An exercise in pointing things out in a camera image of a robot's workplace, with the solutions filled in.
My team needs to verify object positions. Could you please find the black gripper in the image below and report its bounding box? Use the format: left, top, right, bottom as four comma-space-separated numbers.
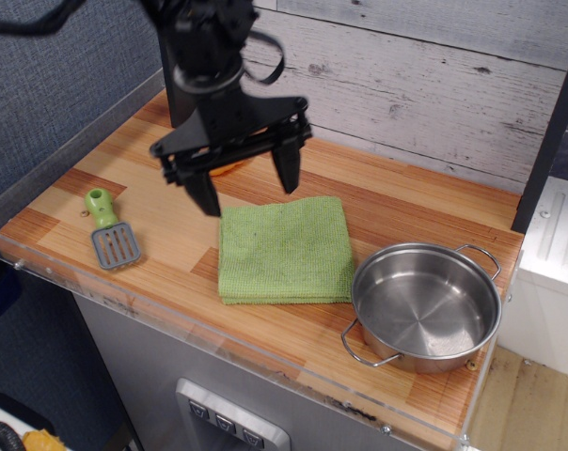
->
150, 70, 311, 217

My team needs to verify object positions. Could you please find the green cloth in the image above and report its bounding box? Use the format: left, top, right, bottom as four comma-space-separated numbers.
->
218, 196, 355, 304

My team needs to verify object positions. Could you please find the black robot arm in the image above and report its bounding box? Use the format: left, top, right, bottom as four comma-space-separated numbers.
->
143, 1, 311, 217

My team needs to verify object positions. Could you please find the stainless steel pot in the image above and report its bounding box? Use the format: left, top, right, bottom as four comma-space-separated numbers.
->
351, 242, 502, 374

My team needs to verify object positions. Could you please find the orange plastic croissant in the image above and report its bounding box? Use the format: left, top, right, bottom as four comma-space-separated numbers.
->
210, 160, 249, 177

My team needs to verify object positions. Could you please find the green grey toy spatula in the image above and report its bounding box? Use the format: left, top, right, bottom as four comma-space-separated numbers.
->
85, 188, 141, 270

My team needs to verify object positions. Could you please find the grey cabinet front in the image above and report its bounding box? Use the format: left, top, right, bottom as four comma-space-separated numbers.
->
75, 296, 452, 450

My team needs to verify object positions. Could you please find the grey control panel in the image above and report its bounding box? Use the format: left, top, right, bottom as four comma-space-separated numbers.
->
175, 378, 292, 450

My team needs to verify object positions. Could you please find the white ribbed box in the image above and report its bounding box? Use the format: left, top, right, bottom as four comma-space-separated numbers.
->
520, 177, 568, 296

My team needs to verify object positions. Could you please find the yellow object bottom left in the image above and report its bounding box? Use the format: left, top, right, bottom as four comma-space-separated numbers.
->
22, 429, 67, 451

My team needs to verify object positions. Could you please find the black mesh sleeve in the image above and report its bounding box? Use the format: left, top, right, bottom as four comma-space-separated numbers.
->
0, 422, 25, 451

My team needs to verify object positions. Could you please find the dark left support post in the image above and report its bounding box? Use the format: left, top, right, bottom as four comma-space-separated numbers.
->
158, 31, 196, 128

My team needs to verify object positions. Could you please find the dark support post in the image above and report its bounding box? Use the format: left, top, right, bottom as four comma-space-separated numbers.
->
158, 31, 196, 128
511, 70, 568, 234

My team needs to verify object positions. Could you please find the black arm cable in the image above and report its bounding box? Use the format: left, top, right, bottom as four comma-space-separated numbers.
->
0, 0, 286, 86

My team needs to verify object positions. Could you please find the dark right support post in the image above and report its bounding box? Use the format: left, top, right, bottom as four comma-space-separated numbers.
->
511, 70, 568, 234

